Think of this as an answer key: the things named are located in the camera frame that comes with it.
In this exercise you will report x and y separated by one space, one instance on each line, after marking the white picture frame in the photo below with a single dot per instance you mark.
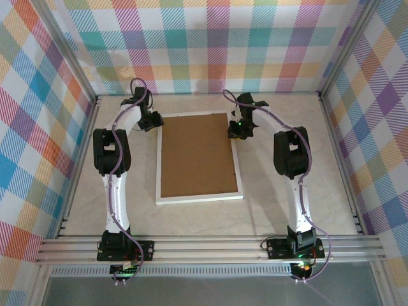
197 199

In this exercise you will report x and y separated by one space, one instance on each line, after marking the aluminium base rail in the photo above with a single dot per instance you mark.
207 250

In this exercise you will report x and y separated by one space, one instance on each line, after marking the colourful plaid backdrop panel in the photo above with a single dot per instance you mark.
175 38
382 111
25 111

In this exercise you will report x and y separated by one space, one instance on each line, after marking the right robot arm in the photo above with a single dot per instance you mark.
299 204

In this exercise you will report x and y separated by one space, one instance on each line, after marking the aluminium side rail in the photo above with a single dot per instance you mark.
338 153
85 134

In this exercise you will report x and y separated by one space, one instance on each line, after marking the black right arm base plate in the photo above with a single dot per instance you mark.
277 248

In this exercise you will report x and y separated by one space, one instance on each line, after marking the brown frame backing board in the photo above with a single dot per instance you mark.
197 153

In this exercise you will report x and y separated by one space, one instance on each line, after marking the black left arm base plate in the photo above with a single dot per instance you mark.
146 252

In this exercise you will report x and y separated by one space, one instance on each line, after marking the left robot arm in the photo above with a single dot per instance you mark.
116 204

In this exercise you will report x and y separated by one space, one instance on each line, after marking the aluminium corner post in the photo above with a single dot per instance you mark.
348 48
67 48

